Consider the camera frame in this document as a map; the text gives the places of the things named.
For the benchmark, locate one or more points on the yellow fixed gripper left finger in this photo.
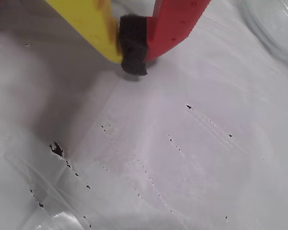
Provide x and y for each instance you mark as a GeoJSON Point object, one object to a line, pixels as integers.
{"type": "Point", "coordinates": [86, 19]}

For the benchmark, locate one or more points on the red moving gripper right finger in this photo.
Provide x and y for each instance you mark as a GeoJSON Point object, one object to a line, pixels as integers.
{"type": "Point", "coordinates": [175, 21]}

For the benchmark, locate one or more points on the glass bowl for red balls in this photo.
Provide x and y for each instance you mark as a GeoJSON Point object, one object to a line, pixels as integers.
{"type": "Point", "coordinates": [273, 31]}

